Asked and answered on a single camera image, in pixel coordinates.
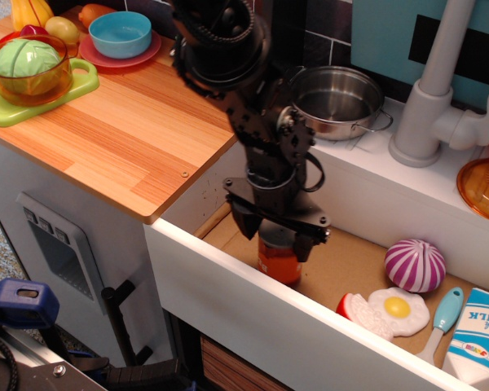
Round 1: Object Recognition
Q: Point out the white wooden drawer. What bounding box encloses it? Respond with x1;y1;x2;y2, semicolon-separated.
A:
144;130;489;390

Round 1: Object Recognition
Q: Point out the blue grey toy spatula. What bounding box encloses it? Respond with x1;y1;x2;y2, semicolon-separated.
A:
416;287;465;366

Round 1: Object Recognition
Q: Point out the red white toy slice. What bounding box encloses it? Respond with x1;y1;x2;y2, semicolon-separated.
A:
336;293;394;341

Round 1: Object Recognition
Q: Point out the orange toy fruit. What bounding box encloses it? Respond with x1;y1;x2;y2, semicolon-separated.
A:
78;3;116;26

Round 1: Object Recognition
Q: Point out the red toy apple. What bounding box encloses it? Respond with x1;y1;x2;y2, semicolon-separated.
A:
20;24;49;37

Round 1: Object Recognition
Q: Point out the grey metal mount plate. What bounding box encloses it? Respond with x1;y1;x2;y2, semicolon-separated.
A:
0;328;103;391

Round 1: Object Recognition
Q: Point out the blue toy bowl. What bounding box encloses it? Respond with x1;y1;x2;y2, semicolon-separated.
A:
89;11;152;59

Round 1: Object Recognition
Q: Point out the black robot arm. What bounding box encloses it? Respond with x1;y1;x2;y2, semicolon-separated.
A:
171;1;329;262

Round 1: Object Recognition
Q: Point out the purple striped toy onion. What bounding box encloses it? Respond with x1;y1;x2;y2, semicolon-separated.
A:
384;239;447;293

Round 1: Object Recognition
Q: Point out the toy fried egg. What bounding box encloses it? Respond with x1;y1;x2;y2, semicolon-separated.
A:
368;287;430;337

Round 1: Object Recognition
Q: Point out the grey toy faucet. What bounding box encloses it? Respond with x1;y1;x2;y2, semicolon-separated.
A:
389;0;489;168

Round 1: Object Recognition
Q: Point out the toy milk carton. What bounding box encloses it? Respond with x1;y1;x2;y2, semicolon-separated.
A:
442;288;489;390

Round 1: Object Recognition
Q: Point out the yellow toy lemon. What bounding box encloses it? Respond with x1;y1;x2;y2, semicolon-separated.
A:
44;16;80;44

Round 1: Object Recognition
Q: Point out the orange transparent pot lid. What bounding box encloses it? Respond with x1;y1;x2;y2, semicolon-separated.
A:
456;158;489;220

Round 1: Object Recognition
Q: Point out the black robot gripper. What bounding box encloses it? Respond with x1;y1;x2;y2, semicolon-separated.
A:
222;175;330;262

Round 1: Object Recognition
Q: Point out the green toy cabbage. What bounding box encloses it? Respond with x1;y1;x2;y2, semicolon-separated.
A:
0;38;61;95

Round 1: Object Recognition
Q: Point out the blue clamp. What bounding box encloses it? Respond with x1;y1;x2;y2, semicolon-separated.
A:
0;278;59;330

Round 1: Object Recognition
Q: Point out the grey toy oven panel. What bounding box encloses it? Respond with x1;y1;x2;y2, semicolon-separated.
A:
16;192;105;315

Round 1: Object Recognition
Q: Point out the pink toy plate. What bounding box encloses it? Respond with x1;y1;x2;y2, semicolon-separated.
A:
78;31;161;68

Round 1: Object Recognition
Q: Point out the green cutting board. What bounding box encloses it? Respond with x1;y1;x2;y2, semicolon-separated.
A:
0;59;99;127

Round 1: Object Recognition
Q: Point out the orange toy soup can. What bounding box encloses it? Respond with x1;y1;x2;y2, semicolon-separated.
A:
258;220;302;285

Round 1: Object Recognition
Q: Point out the black oven door handle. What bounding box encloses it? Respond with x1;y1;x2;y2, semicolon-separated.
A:
101;280;153;367

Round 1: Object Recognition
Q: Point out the stainless steel pot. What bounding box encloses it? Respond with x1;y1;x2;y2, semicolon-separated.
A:
289;66;394;141

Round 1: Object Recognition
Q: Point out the yellow toy squash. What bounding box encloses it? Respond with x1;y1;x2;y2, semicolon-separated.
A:
10;0;54;32

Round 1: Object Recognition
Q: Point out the orange transparent bowl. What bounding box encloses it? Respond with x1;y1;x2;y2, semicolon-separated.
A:
0;34;73;107

